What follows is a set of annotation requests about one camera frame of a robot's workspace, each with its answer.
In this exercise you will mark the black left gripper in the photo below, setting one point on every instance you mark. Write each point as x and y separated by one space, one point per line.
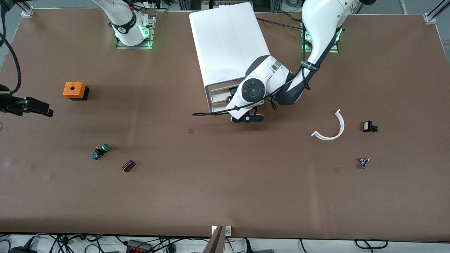
232 91

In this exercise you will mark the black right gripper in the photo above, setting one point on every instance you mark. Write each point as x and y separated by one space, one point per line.
10 104

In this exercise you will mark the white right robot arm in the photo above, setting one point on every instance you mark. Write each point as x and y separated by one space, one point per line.
123 21

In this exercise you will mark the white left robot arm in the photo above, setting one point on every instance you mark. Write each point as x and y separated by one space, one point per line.
316 31

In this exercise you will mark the white plastic drawer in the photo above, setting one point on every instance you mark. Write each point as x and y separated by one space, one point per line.
218 95
220 108
218 88
219 102

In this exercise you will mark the white plastic drawer cabinet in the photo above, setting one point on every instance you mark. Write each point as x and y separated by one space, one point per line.
228 42

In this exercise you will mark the small dark purple block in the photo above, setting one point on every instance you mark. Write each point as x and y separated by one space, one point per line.
128 166

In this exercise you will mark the white curved plastic piece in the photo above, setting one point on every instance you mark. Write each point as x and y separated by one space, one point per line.
341 126

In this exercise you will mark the small black white connector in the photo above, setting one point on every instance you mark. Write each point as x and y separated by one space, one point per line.
368 126

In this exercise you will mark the black plug adapter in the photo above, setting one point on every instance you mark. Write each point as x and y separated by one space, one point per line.
23 250

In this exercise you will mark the small blue contact part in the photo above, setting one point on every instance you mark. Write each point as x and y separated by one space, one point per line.
363 163

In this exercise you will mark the black power strip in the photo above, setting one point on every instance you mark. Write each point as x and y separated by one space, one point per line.
139 247

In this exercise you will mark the orange button enclosure box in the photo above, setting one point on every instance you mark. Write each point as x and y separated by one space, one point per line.
73 90

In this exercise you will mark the green push button switch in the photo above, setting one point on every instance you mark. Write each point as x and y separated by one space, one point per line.
100 152

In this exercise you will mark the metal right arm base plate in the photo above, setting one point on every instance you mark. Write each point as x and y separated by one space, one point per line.
123 47

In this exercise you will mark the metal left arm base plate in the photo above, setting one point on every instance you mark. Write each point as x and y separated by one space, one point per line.
335 50

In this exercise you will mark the small white bracket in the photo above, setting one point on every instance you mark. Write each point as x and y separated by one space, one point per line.
228 231

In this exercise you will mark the grey wedge-shaped post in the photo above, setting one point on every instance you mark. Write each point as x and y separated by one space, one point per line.
215 244

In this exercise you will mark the aluminium corner bracket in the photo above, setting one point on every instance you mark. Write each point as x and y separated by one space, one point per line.
431 18

